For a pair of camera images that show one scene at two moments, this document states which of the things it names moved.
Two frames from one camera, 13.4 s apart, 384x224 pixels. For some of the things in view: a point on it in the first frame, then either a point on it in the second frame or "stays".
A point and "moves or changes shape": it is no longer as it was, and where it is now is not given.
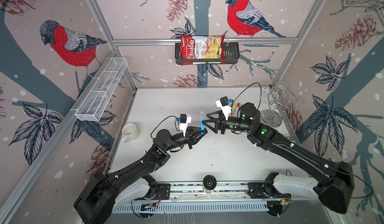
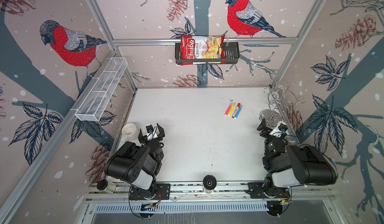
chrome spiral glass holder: x=279 y=98 stays
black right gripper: x=216 y=123 -> x=262 y=128
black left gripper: x=190 y=139 -> x=141 y=140
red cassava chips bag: x=202 y=47 stays
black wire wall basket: x=232 y=56 stays
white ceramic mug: x=130 y=132 stays
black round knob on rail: x=209 y=182 stays
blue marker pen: x=202 y=125 moves or changes shape
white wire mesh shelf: x=96 y=100 stays
